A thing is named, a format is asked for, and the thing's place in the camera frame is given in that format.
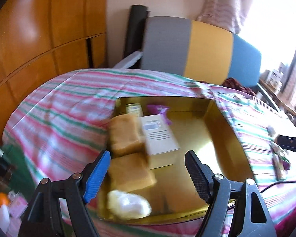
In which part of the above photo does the small yellow sponge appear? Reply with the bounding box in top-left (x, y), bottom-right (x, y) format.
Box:
top-left (108, 113), bottom-right (145, 157)

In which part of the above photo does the dark red blanket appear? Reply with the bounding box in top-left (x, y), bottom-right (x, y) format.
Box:
top-left (275, 210), bottom-right (296, 236)

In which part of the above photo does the small green white box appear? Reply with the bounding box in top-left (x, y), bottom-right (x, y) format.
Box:
top-left (126, 103), bottom-right (143, 117)

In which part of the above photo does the maroon gold storage box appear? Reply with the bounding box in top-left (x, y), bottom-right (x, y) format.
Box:
top-left (96, 96), bottom-right (256, 225)

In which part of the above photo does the white cardboard box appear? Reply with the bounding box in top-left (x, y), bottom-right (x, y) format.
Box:
top-left (139, 114), bottom-right (181, 170)

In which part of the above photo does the lower rice cracker packet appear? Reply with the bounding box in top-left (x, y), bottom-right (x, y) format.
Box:
top-left (272, 153), bottom-right (286, 181)

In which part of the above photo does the wooden wardrobe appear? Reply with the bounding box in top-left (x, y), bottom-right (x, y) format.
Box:
top-left (0, 0), bottom-right (107, 144)

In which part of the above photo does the white plastic bag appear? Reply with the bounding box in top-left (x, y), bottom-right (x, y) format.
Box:
top-left (107, 190), bottom-right (152, 220)

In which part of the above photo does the wooden desk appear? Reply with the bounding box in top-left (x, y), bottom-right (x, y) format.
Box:
top-left (258, 79), bottom-right (296, 125)

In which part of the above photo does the rice cracker packet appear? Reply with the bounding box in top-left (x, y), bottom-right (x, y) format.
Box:
top-left (272, 153), bottom-right (286, 181)
top-left (271, 142), bottom-right (291, 171)

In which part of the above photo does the upper rice cracker packet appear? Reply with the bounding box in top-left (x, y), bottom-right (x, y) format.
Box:
top-left (271, 142), bottom-right (291, 171)

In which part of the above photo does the grey yellow blue chair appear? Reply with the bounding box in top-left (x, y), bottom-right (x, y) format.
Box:
top-left (113, 4), bottom-right (282, 111)

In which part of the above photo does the pink patterned curtain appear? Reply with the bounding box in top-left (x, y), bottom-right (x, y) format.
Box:
top-left (197, 0), bottom-right (252, 34)

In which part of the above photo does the dark red clothing on chair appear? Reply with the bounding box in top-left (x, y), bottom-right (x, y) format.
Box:
top-left (222, 78), bottom-right (256, 96)

